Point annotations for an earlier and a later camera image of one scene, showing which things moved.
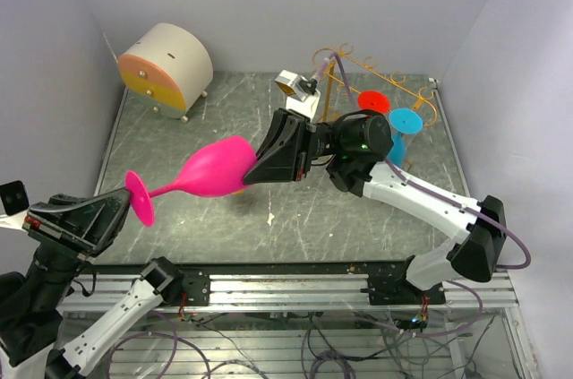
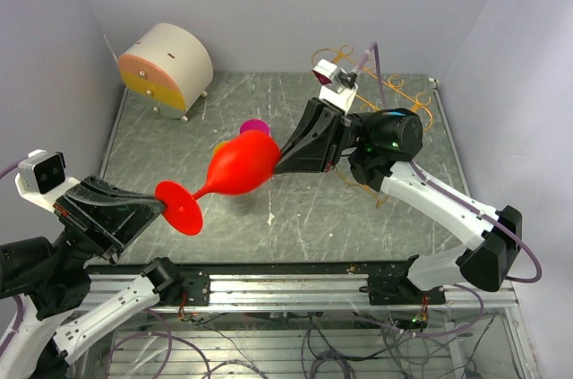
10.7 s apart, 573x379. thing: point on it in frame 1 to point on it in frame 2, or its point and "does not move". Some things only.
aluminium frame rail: [283, 292] does not move
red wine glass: [373, 99] to [243, 163]
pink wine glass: [218, 168] to [257, 124]
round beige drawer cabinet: [170, 68] does not move
